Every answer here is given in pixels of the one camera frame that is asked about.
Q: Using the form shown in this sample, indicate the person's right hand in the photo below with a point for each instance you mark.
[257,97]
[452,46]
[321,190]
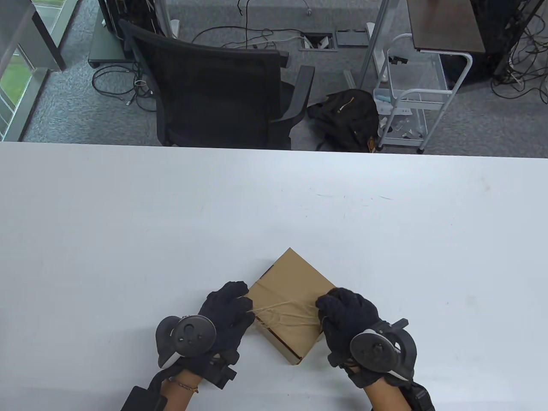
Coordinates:
[346,312]

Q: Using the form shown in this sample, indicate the person's left hand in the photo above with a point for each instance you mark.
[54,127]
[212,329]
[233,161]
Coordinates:
[227,308]

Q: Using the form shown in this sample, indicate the brown cardboard box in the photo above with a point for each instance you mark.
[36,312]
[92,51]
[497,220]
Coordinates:
[295,278]

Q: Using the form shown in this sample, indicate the person's right forearm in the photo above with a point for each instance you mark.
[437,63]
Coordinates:
[385,398]

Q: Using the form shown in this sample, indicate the person's left forearm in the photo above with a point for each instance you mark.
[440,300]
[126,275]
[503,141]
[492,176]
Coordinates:
[177,398]

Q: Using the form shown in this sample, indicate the black wrist-worn sensor box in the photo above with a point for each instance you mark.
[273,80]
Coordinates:
[143,400]
[421,398]

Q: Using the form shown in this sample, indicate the open floor socket box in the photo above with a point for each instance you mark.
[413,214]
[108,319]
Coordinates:
[317,42]

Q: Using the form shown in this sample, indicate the grey and white hand controller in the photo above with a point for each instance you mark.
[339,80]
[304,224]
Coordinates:
[190,336]
[376,351]

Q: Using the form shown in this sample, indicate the black backpack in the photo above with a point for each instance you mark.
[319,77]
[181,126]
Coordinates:
[346,115]

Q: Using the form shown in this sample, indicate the black mesh office chair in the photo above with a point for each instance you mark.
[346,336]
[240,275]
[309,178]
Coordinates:
[214,94]

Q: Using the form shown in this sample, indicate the grey floor plate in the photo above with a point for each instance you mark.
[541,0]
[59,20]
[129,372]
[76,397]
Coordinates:
[351,38]

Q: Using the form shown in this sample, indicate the brown wooden side desk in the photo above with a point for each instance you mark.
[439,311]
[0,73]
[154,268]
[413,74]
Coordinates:
[445,25]

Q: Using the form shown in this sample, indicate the black equipment rack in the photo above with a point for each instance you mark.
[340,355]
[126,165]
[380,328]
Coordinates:
[128,13]
[496,34]

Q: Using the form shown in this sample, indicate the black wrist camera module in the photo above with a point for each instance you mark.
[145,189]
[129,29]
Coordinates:
[222,372]

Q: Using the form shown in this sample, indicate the aluminium frame post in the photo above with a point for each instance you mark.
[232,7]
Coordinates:
[374,43]

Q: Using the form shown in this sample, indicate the grey metal base plate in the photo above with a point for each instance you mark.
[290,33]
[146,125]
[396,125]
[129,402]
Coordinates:
[105,47]

